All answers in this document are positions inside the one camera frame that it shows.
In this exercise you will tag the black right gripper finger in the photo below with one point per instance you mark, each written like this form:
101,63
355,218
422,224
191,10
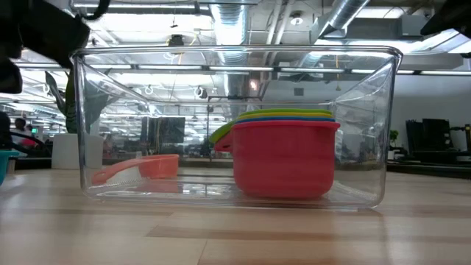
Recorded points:
456,14

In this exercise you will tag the red measuring cup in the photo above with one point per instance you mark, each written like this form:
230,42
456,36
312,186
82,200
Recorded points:
283,162

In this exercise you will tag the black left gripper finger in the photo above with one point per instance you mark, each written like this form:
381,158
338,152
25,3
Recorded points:
9,75

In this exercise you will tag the small green potted plant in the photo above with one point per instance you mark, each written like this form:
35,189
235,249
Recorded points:
394,136

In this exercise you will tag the dark display screen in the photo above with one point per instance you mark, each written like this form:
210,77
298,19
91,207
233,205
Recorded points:
163,132

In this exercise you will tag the blue measuring cup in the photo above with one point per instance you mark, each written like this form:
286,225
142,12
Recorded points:
287,119

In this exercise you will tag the green snake plant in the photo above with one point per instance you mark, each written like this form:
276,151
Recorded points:
70,110

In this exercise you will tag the white plant pot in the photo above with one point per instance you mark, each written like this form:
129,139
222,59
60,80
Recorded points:
66,151

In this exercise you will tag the black equipment rack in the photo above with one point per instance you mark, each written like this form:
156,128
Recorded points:
434,140

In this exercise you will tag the orange measuring cup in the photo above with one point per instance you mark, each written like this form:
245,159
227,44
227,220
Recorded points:
158,166

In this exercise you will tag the yellow measuring cup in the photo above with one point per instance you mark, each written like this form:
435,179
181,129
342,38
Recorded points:
287,115

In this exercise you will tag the clear plastic bin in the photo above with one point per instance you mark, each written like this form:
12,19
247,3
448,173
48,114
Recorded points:
165,198

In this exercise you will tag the person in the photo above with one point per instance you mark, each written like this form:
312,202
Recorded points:
22,129

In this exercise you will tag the smooth silver ventilation duct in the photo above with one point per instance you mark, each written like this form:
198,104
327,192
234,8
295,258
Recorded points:
342,14

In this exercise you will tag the green measuring cup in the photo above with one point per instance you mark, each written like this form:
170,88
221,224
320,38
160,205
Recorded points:
221,134

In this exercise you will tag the black ceiling dome fixture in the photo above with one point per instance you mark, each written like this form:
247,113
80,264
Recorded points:
176,39

